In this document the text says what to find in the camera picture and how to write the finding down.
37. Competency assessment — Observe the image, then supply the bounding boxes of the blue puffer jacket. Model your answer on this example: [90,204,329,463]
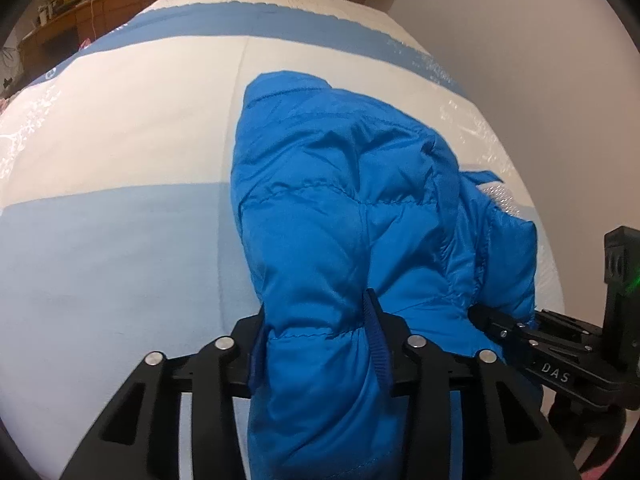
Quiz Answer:
[231,72,537,479]

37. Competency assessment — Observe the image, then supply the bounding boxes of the blue and white bedspread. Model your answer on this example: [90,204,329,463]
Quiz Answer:
[1,0,538,479]

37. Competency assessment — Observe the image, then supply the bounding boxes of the wooden desk with shelf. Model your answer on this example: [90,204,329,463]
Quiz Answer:
[17,0,105,81]

